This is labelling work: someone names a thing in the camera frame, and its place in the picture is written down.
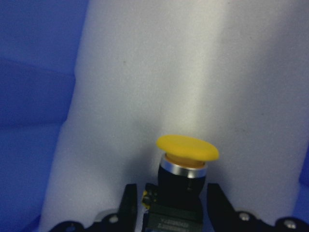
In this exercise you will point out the blue right storage bin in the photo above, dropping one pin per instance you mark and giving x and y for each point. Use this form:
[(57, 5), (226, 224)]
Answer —
[(39, 44)]

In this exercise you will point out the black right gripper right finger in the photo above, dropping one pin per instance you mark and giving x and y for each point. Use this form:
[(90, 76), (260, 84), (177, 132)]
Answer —
[(223, 216)]

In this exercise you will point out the yellow mushroom push button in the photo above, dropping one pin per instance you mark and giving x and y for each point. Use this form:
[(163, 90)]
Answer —
[(174, 204)]

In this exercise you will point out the white foam pad right bin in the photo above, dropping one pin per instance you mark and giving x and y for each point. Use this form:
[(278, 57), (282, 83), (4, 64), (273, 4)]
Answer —
[(234, 73)]

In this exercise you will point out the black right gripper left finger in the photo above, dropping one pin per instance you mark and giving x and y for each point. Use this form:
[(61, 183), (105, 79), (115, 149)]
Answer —
[(122, 219)]

